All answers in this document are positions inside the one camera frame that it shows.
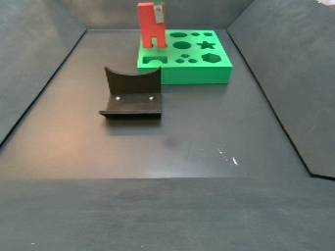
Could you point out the red double-square peg object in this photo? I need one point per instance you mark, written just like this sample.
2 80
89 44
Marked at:
150 29

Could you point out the green shape-sorter block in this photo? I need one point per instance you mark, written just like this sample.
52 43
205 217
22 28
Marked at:
193 59

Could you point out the black curved holder bracket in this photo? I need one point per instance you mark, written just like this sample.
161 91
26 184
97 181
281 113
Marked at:
134 94

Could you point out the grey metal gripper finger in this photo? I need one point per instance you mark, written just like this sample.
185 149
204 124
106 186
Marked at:
158 11

